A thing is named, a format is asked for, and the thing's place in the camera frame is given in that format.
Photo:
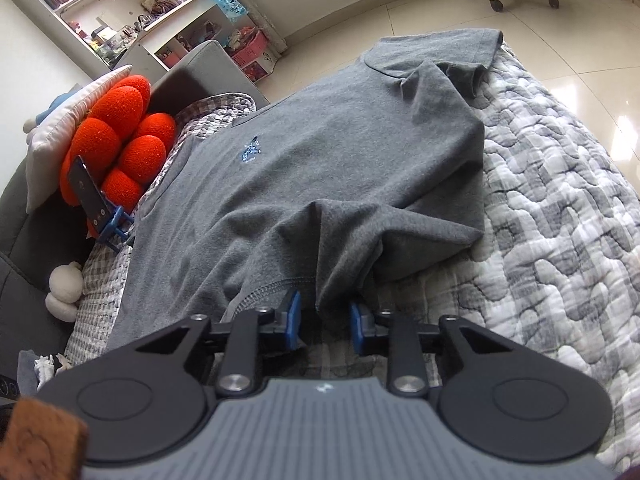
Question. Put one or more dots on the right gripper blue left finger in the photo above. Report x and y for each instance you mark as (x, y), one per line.
(249, 337)

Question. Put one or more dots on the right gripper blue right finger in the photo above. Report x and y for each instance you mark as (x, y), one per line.
(399, 339)

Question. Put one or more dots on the grey t-shirt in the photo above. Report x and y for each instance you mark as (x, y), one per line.
(364, 177)

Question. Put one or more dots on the grey white checkered quilt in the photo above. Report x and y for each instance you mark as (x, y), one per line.
(557, 268)

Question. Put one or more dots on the white plush toy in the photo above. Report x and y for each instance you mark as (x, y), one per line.
(65, 290)

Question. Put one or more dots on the brown furry sleeve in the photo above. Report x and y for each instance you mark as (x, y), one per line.
(43, 442)

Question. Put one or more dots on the grey sofa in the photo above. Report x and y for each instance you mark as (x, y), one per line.
(32, 245)

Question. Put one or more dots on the orange flower cushion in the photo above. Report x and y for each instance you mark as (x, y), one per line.
(123, 146)

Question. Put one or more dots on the white pillow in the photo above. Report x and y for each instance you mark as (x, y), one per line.
(49, 142)

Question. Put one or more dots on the pink storage box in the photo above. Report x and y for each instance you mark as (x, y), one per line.
(257, 43)

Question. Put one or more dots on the white desk shelf unit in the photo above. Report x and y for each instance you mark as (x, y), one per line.
(171, 37)

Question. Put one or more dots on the blue hanging bag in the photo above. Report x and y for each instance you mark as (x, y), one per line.
(232, 9)

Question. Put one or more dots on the white bookshelf with books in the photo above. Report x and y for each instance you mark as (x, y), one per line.
(70, 0)

